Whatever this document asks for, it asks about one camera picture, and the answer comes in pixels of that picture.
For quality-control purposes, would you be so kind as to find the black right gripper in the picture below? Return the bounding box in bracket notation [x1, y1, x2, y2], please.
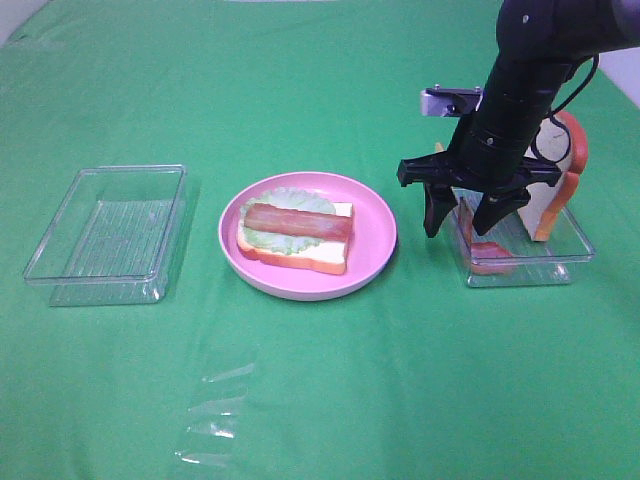
[397, 113, 561, 238]

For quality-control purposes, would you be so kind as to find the bacon strip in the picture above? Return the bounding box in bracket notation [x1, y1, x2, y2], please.
[244, 203, 353, 242]
[457, 198, 515, 275]

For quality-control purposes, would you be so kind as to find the white bread slice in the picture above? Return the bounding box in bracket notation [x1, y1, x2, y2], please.
[518, 110, 589, 242]
[236, 202, 355, 275]

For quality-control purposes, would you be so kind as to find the green lettuce leaf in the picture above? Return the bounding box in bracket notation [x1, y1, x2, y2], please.
[237, 187, 337, 255]

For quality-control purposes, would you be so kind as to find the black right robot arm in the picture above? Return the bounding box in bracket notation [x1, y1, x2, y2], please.
[397, 1, 639, 237]

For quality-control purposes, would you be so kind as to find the right clear plastic tray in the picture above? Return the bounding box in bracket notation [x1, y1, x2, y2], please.
[443, 189, 595, 288]

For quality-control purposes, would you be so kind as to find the clear plastic tray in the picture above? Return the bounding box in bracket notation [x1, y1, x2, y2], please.
[23, 164, 187, 307]
[443, 189, 595, 288]

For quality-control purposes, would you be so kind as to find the pink round plate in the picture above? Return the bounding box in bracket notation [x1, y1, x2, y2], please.
[218, 172, 397, 301]

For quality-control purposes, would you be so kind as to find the green tablecloth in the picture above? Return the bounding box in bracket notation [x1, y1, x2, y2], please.
[1, 1, 639, 479]

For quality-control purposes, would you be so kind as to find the left clear plastic tray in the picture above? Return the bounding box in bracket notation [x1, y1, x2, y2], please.
[23, 164, 187, 307]

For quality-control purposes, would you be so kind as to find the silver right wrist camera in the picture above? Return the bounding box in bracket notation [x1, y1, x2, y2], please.
[420, 84, 484, 117]

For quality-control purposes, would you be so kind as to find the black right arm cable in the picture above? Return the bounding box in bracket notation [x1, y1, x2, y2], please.
[530, 52, 601, 164]

